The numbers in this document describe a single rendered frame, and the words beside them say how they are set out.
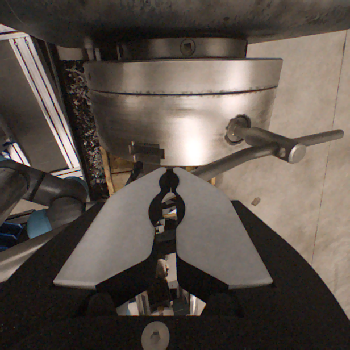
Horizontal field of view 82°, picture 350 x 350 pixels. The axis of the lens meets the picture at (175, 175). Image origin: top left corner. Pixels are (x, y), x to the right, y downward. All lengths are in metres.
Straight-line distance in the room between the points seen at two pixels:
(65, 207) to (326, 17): 0.51
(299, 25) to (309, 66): 1.78
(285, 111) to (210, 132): 1.81
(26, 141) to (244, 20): 1.27
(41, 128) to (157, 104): 1.14
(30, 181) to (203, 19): 0.45
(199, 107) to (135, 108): 0.08
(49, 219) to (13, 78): 0.96
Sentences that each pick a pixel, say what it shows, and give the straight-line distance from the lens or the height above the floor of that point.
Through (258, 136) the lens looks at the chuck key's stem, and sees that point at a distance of 0.24.
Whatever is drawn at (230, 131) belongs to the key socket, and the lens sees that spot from 0.27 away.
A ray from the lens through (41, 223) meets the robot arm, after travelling 0.48.
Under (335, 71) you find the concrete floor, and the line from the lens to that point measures 2.32.
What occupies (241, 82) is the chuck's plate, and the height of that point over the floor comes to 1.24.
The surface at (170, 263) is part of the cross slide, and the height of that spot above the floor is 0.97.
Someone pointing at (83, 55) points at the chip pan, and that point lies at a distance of 0.92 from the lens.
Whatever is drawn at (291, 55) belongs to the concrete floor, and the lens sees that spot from 1.97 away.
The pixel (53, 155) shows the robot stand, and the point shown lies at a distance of 1.39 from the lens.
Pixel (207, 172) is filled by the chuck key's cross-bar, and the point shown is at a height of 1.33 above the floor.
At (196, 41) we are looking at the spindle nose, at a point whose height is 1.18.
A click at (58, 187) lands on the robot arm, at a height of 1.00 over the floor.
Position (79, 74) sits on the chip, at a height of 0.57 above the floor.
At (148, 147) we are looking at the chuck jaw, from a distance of 0.27.
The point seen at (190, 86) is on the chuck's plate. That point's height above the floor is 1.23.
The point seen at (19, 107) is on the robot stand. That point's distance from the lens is 1.35.
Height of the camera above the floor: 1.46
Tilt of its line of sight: 58 degrees down
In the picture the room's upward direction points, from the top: 150 degrees clockwise
